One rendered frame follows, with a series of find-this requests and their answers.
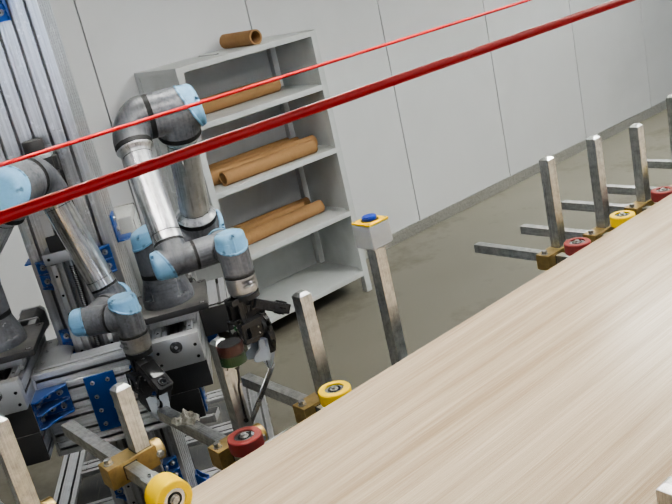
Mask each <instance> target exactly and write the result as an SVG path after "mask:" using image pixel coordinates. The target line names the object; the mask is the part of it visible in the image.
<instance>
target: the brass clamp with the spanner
mask: <svg viewBox="0 0 672 504"><path fill-rule="evenodd" d="M253 426H255V427H258V428H260V429H261V431H262V435H263V438H264V442H266V441H267V438H268V436H267V432H266V430H265V429H264V427H263V426H262V425H261V424H259V423H255V424H253ZM229 435H230V434H229ZM229 435H228V436H229ZM228 436H226V437H224V438H223V439H221V440H219V441H220V443H221V444H222V448H220V449H218V450H214V449H213V447H214V446H213V444H212V445H211V446H209V447H208V451H209V455H210V458H211V461H212V465H213V466H215V467H217V468H218V469H220V470H224V469H225V468H227V467H229V466H230V465H232V464H233V463H235V462H237V461H235V458H234V456H232V455H231V453H230V450H229V446H228V443H227V438H228Z"/></svg>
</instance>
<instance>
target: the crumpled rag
mask: <svg viewBox="0 0 672 504"><path fill-rule="evenodd" d="M196 420H198V421H200V419H199V414H197V413H194V412H193V411H187V410H185V409H184V408H183V409H182V413H181V414H180V415H179V417H177V418H176V417H172V420H171V424H174V425H176V427H177V426H179V425H185V426H186V425H195V422H196Z"/></svg>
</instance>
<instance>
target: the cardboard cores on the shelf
mask: <svg viewBox="0 0 672 504"><path fill-rule="evenodd" d="M275 77H276V76H274V77H271V78H275ZM271 78H267V79H264V80H261V81H258V82H262V81H265V80H268V79H271ZM258 82H254V83H251V84H248V85H245V86H241V87H238V88H235V89H231V90H228V91H225V92H222V93H218V94H215V95H212V96H209V97H205V98H202V99H199V100H200V101H201V100H204V99H207V98H210V97H213V96H217V95H220V94H223V93H226V92H229V91H233V90H236V89H239V88H242V87H246V86H249V85H252V84H255V83H258ZM280 89H281V83H280V80H277V81H274V82H271V83H268V84H265V85H261V86H258V87H255V88H252V89H249V90H245V91H242V92H239V93H236V94H233V95H230V96H226V97H223V98H220V99H217V100H214V101H210V102H207V103H204V104H202V107H203V109H204V112H205V115H206V114H209V113H212V112H215V111H218V110H221V109H225V108H228V107H231V106H234V105H237V104H240V103H243V102H247V101H250V100H253V99H256V98H259V97H262V96H265V95H269V94H272V93H275V92H278V91H280ZM317 146H318V142H317V139H316V137H315V136H314V135H310V136H307V137H304V138H301V139H299V138H298V137H294V138H291V139H289V138H288V137H287V138H284V139H281V140H278V141H275V142H272V143H270V144H267V145H264V146H261V147H258V148H256V149H253V150H250V151H247V152H244V153H241V154H239V155H236V156H233V157H230V158H227V159H224V160H222V161H219V162H216V163H213V164H210V165H209V169H210V173H211V176H212V180H213V184H214V186H215V185H218V184H221V183H222V185H223V186H228V185H230V184H233V183H236V182H238V181H241V180H244V179H246V178H249V177H252V176H254V175H257V174H260V173H262V172H265V171H268V170H270V169H273V168H276V167H278V166H281V165H284V164H286V163H289V162H292V161H294V160H297V159H300V158H302V157H305V156H308V155H310V154H313V153H316V152H317V150H318V147H317ZM324 210H325V206H324V204H323V202H322V201H321V200H317V201H314V202H312V203H311V202H310V200H309V198H307V197H304V198H302V199H300V200H297V201H295V202H292V203H290V204H287V205H285V206H282V207H280V208H277V209H275V210H272V211H270V212H268V213H265V214H263V215H260V216H258V217H255V218H253V219H250V220H248V221H245V222H243V223H240V224H238V225H235V226H233V227H231V228H228V229H232V228H237V229H238V228H239V229H242V230H243V231H244V233H245V237H246V239H247V241H248V246H249V245H251V244H253V243H255V242H258V241H260V240H262V239H264V238H266V237H269V236H271V235H273V234H275V233H277V232H280V231H282V230H284V229H286V228H289V227H291V226H293V225H295V224H297V223H300V222H302V221H304V220H306V219H308V218H311V217H313V216H315V215H317V214H320V213H322V212H324Z"/></svg>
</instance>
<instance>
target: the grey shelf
mask: <svg viewBox="0 0 672 504"><path fill-rule="evenodd" d="M217 53H219V55H211V56H203V57H198V56H195V57H192V58H188V59H184V60H181V61H177V62H173V63H170V64H166V65H162V66H159V67H155V68H151V69H148V70H144V71H141V72H137V73H134V76H135V79H136V83H137V86H138V90H139V93H140V95H142V94H146V93H150V92H154V91H158V90H161V89H165V88H169V87H173V86H174V85H175V86H178V85H182V84H189V85H191V86H192V87H193V88H194V90H195V91H196V93H197V95H198V97H199V99H202V98H205V97H209V96H212V95H215V94H218V93H222V92H225V91H228V90H231V89H235V88H238V87H241V86H245V85H248V84H251V83H254V82H258V81H261V80H264V79H267V78H271V77H272V76H273V77H274V76H276V77H278V76H281V75H284V74H287V73H291V72H294V71H297V70H300V69H303V68H307V67H310V66H313V65H316V64H320V63H323V62H322V57H321V53H320V48H319V44H318V39H317V35H316V30H309V31H302V32H295V33H288V34H282V35H275V36H268V37H264V38H262V41H261V43H260V44H257V45H251V46H243V47H236V48H229V49H221V50H217V51H213V52H210V53H206V54H203V55H210V54H217ZM267 55H268V56H267ZM268 59H269V60H268ZM269 63H270V64H269ZM280 83H281V89H280V91H278V92H275V93H272V94H269V95H265V96H262V97H259V98H256V99H253V100H250V101H247V102H243V103H240V104H237V105H234V106H231V107H228V108H225V109H221V110H218V111H215V112H212V113H209V114H206V119H207V124H206V125H204V126H201V130H202V134H201V136H200V138H199V139H198V143H199V142H202V141H205V140H207V139H210V138H213V137H216V136H219V135H222V134H225V133H228V132H231V131H234V130H237V129H239V128H242V127H245V126H248V125H251V124H254V123H257V122H260V121H263V120H266V119H269V118H271V117H274V116H277V115H280V114H283V113H286V112H289V111H292V110H295V109H298V108H301V107H303V106H306V105H309V104H312V103H315V102H318V101H321V100H324V99H327V98H330V94H329V89H328V85H327V80H326V76H325V71H324V67H323V66H322V67H319V68H315V69H312V70H309V71H306V72H303V73H300V74H296V75H293V76H290V77H287V78H284V79H280ZM279 105H280V106H279ZM284 126H285V127H284ZM310 135H314V136H315V137H316V139H317V142H318V146H317V147H318V150H317V152H316V153H313V154H310V155H308V156H305V157H302V158H300V159H297V160H294V161H292V162H289V163H286V164H284V165H281V166H278V167H276V168H273V169H270V170H268V171H265V172H262V173H260V174H257V175H254V176H252V177H249V178H246V179H244V180H241V181H238V182H236V183H233V184H230V185H228V186H223V185H222V183H221V184H218V185H215V186H214V184H213V180H212V176H211V173H210V169H209V165H210V164H213V163H216V162H219V161H222V160H224V159H227V158H230V157H233V156H236V155H239V154H241V153H244V152H247V151H250V150H253V149H256V148H258V147H261V146H264V145H267V144H270V143H272V142H275V141H278V140H281V139H284V138H287V137H288V138H289V139H291V138H294V137H298V138H299V139H301V138H304V137H307V136H310ZM200 156H201V162H202V167H203V173H204V178H205V184H206V189H207V195H208V200H209V204H211V205H213V206H214V208H215V209H218V210H219V211H220V213H221V215H222V217H223V220H224V226H225V229H228V228H231V227H233V226H235V225H238V224H240V223H243V222H245V221H248V220H250V219H253V218H255V217H258V216H260V215H263V214H265V213H268V212H270V211H272V210H275V209H277V208H280V207H282V206H285V205H287V204H290V203H292V202H295V201H297V200H300V199H302V198H304V197H307V198H309V200H310V202H311V203H312V202H314V201H317V200H321V201H322V202H323V204H324V206H325V210H324V212H322V213H320V214H317V215H315V216H313V217H311V218H308V219H306V220H304V221H302V222H300V223H297V224H295V225H293V226H291V227H289V228H286V229H284V230H282V231H280V232H277V233H275V234H273V235H271V236H269V237H266V238H264V239H262V240H260V241H258V242H255V243H253V244H251V245H249V246H248V247H249V251H250V255H251V258H252V262H253V266H254V270H255V274H256V278H257V282H258V288H259V292H260V294H259V296H258V297H256V298H259V299H265V300H271V301H276V300H283V301H285V302H287V303H288V304H291V307H290V313H292V312H294V311H295V308H294V304H293V300H292V295H293V294H294V293H295V292H297V291H299V290H305V291H308V292H310V293H311V295H312V300H313V302H314V301H316V300H318V299H320V298H322V297H323V296H325V295H327V294H329V293H331V292H333V291H335V290H337V289H339V288H341V287H343V286H345V285H347V284H349V283H351V282H353V281H355V280H357V279H358V278H361V283H362V287H363V291H366V292H368V291H370V290H372V286H371V281H370V277H369V272H368V268H367V263H366V258H365V254H364V249H361V248H357V246H356V241H355V237H354V232H353V228H352V224H351V223H353V222H355V221H357V217H356V213H355V208H354V204H353V199H352V195H351V190H350V185H349V181H348V176H347V172H346V167H345V163H344V158H343V153H342V149H341V144H340V140H339V135H338V131H337V126H336V121H335V117H334V112H333V108H330V109H327V110H324V111H321V112H319V113H316V114H313V115H310V116H307V117H304V118H302V119H299V120H296V121H293V122H290V123H287V124H285V125H282V126H279V127H276V128H273V129H271V130H268V131H265V132H262V133H259V134H256V135H254V136H251V137H248V138H245V139H242V140H239V141H237V142H234V143H231V144H228V145H225V146H222V147H220V148H217V149H214V150H211V151H208V152H205V153H203V154H200ZM161 170H162V173H163V177H164V180H165V184H166V187H167V190H168V194H169V197H170V201H171V204H172V208H173V211H174V214H175V216H176V213H177V211H178V210H179V205H178V201H177V196H176V191H175V187H174V182H173V177H172V172H171V168H170V165H169V166H166V167H163V168H161ZM297 181H298V182H297ZM298 185H299V186H298ZM299 189H300V190H299ZM312 244H313V245H312ZM313 248H314V249H313ZM314 252H315V253H314ZM191 274H192V277H193V278H195V280H196V281H199V280H203V279H205V280H206V281H209V280H213V279H217V278H220V277H223V280H225V279H224V275H223V272H222V268H221V265H220V263H219V264H216V265H212V266H209V267H206V268H203V269H200V270H196V271H193V272H191ZM290 313H289V314H290Z"/></svg>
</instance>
